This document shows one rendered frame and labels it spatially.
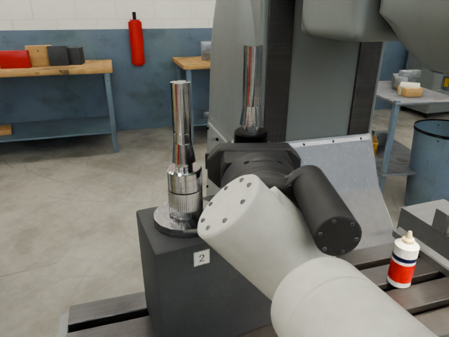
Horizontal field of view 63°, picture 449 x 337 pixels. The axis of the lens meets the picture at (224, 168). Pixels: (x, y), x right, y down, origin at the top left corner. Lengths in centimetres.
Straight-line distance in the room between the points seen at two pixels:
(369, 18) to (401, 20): 7
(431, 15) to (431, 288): 47
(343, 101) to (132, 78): 387
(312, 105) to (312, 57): 11
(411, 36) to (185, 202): 38
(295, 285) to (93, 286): 203
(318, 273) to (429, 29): 40
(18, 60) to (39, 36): 62
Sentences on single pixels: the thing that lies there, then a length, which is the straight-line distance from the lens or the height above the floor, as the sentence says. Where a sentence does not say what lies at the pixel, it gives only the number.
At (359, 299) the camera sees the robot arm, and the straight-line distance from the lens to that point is 20.
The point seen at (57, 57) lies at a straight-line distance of 415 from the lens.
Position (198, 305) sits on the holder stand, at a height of 101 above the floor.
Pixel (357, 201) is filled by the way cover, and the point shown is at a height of 94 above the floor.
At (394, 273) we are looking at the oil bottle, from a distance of 74.
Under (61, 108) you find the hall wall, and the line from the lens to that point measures 477.
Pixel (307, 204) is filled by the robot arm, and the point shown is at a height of 124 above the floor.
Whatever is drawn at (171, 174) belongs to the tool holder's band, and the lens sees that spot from 47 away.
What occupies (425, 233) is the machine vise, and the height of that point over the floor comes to 97.
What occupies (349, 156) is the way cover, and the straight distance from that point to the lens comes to 101.
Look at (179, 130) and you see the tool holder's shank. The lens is 46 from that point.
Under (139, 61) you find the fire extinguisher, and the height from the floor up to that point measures 85.
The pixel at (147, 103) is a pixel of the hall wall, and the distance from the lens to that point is 474.
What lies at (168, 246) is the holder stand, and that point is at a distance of 47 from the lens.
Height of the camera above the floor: 139
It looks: 23 degrees down
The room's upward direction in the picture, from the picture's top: straight up
